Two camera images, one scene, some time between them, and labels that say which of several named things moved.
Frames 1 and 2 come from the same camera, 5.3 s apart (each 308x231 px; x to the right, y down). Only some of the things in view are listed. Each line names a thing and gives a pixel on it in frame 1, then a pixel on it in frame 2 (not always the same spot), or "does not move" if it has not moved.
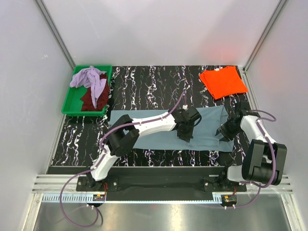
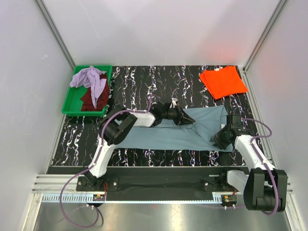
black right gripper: x=227 y=136 to x=216 y=138
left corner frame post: x=56 y=32 does not move
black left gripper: x=186 y=137 to x=182 y=118
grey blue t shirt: x=203 y=136 does not move
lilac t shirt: x=89 y=78 does not move
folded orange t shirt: x=223 y=82 does not move
